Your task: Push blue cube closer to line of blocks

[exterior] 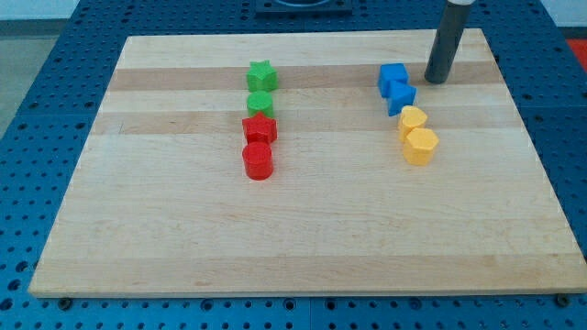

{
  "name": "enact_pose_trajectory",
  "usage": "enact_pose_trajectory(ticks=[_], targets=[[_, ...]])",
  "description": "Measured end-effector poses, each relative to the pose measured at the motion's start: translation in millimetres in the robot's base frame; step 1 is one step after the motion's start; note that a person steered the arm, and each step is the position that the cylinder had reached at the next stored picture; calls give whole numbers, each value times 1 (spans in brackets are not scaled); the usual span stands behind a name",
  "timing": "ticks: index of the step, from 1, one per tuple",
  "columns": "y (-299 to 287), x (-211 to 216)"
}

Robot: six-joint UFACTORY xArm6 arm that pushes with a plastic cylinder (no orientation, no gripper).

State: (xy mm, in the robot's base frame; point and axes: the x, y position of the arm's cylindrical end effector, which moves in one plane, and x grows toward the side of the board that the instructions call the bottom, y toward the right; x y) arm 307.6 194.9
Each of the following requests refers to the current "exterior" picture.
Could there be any blue triangular block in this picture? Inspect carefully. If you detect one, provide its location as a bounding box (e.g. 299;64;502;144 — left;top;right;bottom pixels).
387;81;417;116

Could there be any blue cube block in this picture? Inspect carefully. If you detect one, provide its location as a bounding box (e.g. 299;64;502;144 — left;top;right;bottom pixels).
377;63;409;98

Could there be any green star block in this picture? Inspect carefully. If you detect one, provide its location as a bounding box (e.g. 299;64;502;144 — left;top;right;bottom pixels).
246;60;279;92

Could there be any yellow heart block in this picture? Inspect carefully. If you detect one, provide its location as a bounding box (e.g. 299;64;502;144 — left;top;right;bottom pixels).
398;105;428;142

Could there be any wooden board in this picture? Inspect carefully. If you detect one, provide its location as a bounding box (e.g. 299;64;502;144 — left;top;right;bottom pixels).
28;28;586;298

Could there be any red cylinder block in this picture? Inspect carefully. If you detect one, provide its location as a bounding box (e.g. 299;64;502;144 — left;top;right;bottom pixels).
242;142;273;181

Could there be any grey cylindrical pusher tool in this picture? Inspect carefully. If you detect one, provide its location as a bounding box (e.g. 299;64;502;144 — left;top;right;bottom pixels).
425;0;475;84

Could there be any red star block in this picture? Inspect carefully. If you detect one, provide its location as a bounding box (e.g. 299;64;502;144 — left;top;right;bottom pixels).
242;112;278;144

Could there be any green cylinder block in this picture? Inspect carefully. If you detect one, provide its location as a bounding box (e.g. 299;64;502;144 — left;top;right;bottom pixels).
247;91;274;118

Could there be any yellow hexagon block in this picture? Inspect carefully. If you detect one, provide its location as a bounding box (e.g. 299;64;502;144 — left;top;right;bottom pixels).
403;127;439;166

